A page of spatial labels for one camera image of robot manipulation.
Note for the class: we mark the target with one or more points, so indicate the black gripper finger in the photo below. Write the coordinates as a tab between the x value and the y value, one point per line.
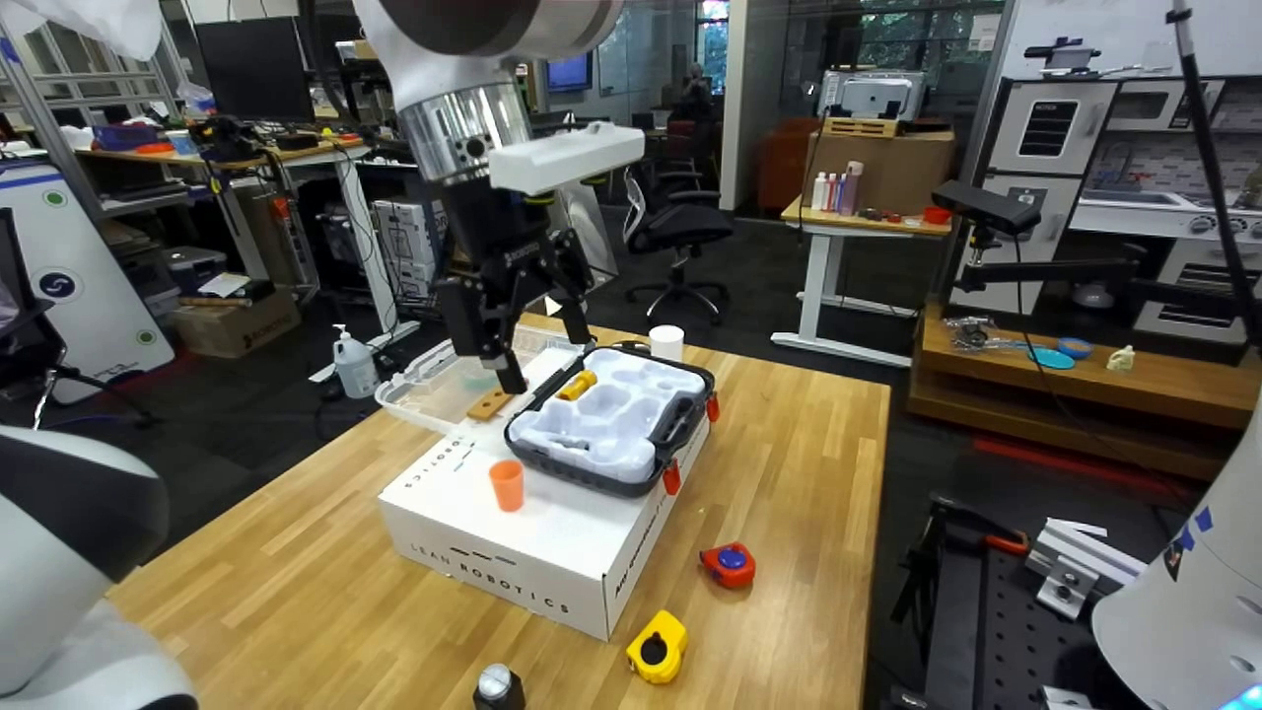
472	316
570	298

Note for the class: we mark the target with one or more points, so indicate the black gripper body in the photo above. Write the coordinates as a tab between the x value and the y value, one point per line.
505	237

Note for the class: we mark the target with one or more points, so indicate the small orange cup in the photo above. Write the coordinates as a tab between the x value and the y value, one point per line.
505	492

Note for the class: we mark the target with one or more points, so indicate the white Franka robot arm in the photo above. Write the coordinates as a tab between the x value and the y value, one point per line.
409	64
54	616

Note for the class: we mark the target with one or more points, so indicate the grey toolbox with clear lid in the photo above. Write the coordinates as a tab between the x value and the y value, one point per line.
615	420

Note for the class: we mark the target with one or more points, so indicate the silver reflective panel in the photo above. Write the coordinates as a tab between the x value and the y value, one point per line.
599	244

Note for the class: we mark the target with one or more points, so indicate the small wooden block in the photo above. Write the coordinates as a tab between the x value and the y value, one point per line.
489	406

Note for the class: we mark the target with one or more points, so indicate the white computer tower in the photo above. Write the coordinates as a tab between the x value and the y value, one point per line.
403	250

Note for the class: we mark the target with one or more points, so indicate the white ceramic mug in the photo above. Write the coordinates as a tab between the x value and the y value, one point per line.
668	344

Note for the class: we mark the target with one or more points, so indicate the clear pump bottle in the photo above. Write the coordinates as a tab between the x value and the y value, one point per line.
355	371

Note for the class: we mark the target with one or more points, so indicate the white workbench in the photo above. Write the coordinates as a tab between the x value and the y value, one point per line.
359	237

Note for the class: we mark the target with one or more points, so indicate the blue lit monitor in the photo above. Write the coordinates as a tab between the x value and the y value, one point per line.
570	72

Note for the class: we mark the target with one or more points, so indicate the brown cardboard box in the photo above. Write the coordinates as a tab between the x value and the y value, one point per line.
237	329

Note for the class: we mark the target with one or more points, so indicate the white cardboard box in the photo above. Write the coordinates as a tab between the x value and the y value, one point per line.
527	546

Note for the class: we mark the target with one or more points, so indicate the brown cabinet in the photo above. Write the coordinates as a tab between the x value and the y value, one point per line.
778	172

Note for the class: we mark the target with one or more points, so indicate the white desk with wood top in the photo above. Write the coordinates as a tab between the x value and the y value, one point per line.
823	281

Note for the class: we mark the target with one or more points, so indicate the small white bottle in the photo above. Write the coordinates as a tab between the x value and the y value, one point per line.
823	197

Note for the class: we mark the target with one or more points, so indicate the pink white bottle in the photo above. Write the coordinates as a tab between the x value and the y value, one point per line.
848	189

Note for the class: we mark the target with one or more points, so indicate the black monitor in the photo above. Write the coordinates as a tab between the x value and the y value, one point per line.
250	72

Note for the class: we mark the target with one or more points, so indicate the red tape measure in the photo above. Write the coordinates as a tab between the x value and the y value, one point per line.
728	570

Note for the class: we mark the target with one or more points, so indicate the large cardboard box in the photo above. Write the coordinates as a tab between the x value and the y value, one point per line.
900	165

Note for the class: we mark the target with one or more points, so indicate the white printer device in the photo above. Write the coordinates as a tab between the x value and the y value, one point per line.
868	94

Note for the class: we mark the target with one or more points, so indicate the yellow tape measure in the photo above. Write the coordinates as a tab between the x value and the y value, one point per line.
656	653

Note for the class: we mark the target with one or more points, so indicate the small black silver knob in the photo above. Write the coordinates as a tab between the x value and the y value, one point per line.
499	692

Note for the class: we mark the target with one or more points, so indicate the small red item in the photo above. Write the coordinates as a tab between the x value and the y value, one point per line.
935	215

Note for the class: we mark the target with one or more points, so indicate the white cabinet with round logo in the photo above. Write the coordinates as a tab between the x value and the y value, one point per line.
81	262

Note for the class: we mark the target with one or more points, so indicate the small teal item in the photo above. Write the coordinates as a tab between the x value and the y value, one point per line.
1050	356

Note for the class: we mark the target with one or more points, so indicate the low wooden table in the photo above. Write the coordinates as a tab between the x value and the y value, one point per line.
1050	398

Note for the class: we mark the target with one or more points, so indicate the black perforated cart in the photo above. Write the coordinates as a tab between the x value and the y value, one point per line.
981	645

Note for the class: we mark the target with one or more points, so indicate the black toy faucet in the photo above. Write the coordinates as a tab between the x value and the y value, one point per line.
1062	57

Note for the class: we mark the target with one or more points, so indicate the small pale item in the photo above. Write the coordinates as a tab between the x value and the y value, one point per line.
1120	362

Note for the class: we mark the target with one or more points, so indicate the white whiteboard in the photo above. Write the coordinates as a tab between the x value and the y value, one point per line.
1119	27

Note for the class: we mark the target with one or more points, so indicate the white toy kitchen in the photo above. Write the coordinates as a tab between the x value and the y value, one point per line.
1207	333

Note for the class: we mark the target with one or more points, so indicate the black camera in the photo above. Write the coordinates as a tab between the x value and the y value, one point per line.
986	206

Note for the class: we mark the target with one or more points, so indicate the black camera stand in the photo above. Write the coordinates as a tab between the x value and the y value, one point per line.
1050	279

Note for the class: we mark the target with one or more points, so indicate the silver aluminium bracket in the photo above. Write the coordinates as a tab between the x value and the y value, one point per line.
1071	575

